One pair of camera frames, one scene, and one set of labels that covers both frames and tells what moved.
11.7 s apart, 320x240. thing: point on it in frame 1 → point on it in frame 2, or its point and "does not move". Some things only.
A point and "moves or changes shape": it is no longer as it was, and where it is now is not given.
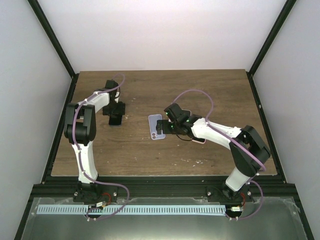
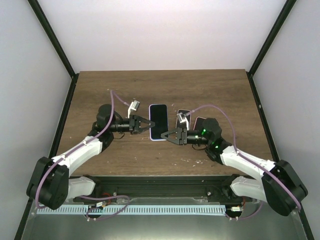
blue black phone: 115,120 moves or changes shape
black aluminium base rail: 161,187 does not move
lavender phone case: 153,119 → 149,119
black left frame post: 56,45 does not move
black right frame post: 283,14 does not move
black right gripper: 159,127 → 182,133
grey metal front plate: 268,218 does not move
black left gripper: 120,110 → 134,127
